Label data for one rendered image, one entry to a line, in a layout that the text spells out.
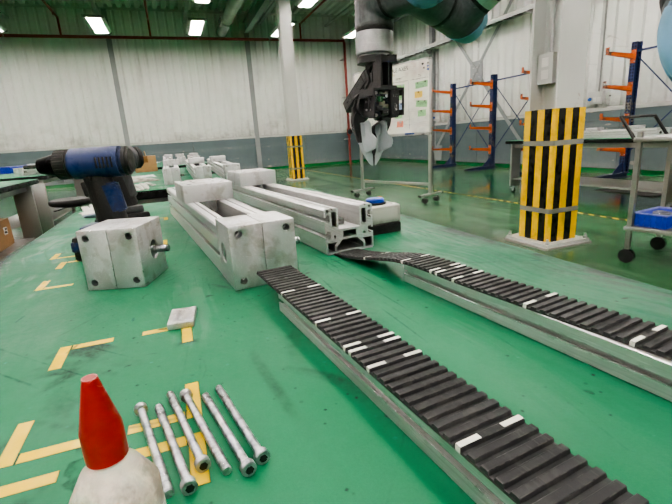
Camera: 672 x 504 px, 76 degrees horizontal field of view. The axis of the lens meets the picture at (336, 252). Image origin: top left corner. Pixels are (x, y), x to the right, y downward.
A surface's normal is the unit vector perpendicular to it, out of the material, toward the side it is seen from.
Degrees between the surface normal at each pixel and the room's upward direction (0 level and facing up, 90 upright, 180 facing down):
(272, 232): 90
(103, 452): 90
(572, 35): 90
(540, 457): 0
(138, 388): 0
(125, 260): 90
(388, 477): 0
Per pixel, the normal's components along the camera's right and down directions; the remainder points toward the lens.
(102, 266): 0.04, 0.25
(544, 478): -0.06, -0.96
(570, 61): 0.36, 0.22
